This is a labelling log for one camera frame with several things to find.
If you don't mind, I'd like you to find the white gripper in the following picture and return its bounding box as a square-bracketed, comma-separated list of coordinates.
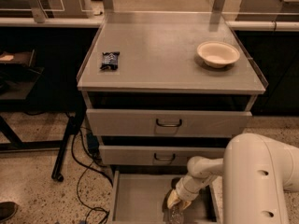
[166, 175, 206, 211]

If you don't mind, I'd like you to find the clear plastic water bottle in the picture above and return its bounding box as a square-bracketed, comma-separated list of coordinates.
[169, 205, 184, 224]

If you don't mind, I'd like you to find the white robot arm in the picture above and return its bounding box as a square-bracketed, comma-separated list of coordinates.
[167, 133, 299, 224]

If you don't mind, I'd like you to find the grey bottom drawer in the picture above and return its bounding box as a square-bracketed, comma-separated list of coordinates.
[107, 171, 221, 224]

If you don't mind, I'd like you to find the grey drawer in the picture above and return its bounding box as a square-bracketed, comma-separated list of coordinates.
[99, 146, 224, 166]
[86, 109, 251, 138]
[107, 171, 221, 224]

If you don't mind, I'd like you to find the grey middle drawer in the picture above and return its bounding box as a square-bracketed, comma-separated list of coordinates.
[99, 146, 224, 166]

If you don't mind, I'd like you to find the grey top drawer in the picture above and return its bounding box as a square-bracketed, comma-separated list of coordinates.
[86, 109, 251, 138]

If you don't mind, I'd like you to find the grey drawer cabinet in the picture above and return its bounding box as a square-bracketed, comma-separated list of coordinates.
[76, 10, 269, 224]

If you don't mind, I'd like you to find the black power adapter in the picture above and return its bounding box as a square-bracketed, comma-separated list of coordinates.
[86, 133, 99, 154]

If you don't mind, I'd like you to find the white paper bowl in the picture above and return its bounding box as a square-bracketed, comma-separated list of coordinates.
[197, 41, 240, 69]

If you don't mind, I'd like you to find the dark blue snack bar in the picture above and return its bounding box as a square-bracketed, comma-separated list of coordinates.
[100, 51, 120, 71]

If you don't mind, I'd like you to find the dark shoe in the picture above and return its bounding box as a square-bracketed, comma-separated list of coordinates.
[0, 202, 18, 223]

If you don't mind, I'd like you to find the black floor cable left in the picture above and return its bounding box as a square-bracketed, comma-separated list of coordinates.
[70, 126, 114, 224]

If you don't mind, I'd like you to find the black table frame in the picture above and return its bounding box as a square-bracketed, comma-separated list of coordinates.
[0, 49, 87, 183]

